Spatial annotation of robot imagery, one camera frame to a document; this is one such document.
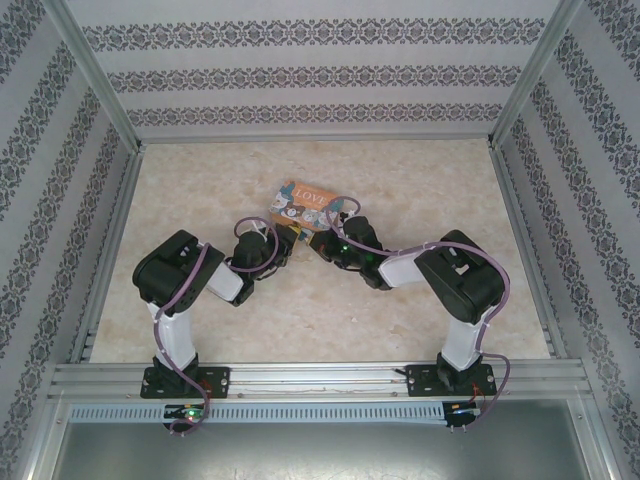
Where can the left green-lit controller board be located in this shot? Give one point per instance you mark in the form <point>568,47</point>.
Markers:
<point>189,413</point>

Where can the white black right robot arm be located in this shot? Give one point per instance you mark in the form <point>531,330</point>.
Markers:
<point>462,345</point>

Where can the aluminium table side rail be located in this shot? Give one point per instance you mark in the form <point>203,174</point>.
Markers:
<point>525,250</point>
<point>107,250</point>

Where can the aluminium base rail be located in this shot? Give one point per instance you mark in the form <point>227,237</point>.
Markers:
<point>320,374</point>

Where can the aluminium frame post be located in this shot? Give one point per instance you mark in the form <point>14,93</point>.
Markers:
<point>92,70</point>
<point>532,70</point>

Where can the grey metal shelf panel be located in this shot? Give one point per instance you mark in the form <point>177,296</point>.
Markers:
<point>320,450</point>

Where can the orange bear print tin box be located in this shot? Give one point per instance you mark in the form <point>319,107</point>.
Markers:
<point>300,200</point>

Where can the green-lit controller board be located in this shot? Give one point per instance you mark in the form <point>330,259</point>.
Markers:
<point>462,411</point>
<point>189,413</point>

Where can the right green-lit controller board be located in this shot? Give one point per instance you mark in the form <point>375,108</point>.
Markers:
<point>462,411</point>

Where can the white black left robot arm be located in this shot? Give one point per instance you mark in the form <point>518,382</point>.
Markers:
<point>175,335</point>

